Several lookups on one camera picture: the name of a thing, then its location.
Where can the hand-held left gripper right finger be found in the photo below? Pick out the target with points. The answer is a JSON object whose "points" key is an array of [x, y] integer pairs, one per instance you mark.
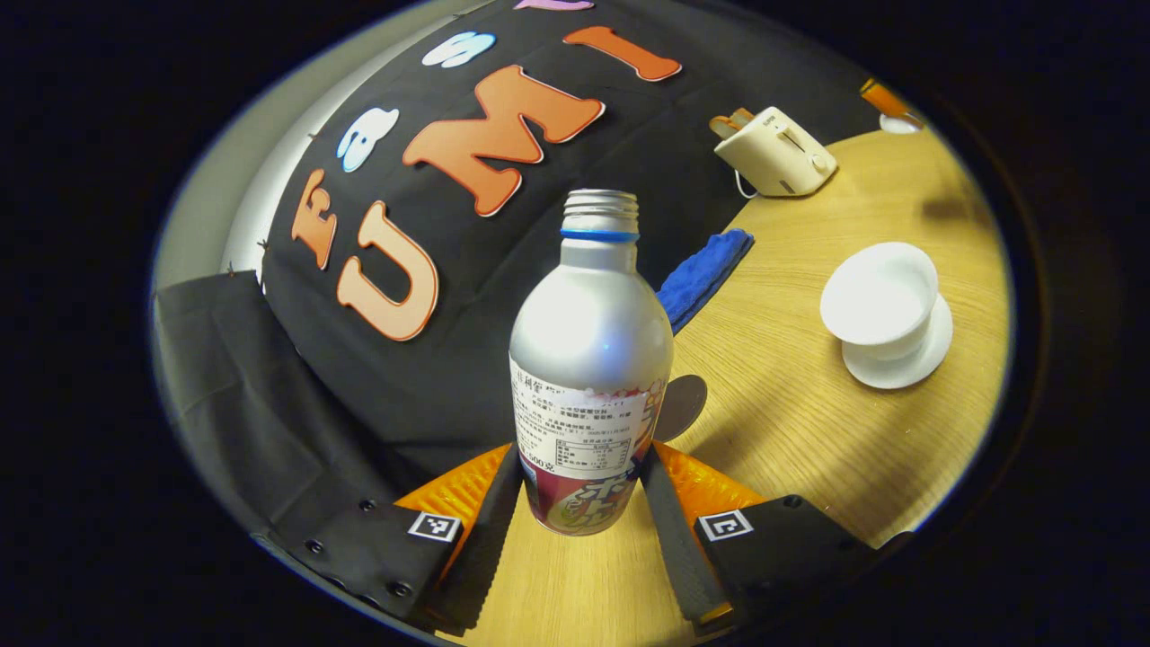
{"points": [[674, 548]]}

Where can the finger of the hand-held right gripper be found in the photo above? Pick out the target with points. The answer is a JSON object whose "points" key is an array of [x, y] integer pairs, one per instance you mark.
{"points": [[885, 97]]}

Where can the brown bread slice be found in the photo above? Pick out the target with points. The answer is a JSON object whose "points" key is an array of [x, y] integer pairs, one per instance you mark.
{"points": [[742, 116], [720, 127]]}

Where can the white teacup saucer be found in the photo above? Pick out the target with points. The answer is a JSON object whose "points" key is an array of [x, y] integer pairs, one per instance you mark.
{"points": [[907, 368]]}

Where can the silver water bottle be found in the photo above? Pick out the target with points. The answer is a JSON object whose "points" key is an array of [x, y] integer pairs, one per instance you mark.
{"points": [[588, 332]]}

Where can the blue towel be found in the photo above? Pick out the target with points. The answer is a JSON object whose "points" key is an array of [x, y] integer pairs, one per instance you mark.
{"points": [[705, 274]]}

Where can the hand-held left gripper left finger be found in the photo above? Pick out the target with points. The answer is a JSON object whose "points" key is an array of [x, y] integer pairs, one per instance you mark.
{"points": [[490, 548]]}

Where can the white toaster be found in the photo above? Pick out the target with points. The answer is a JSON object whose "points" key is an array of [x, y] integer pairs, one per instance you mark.
{"points": [[782, 157]]}

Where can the dark brown round coaster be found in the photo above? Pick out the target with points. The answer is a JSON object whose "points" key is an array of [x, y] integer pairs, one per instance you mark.
{"points": [[683, 404]]}

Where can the white teacup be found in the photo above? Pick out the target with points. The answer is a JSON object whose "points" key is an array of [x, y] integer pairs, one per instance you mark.
{"points": [[876, 296]]}

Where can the black backdrop cloth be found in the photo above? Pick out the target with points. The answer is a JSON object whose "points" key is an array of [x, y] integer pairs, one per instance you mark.
{"points": [[404, 377]]}

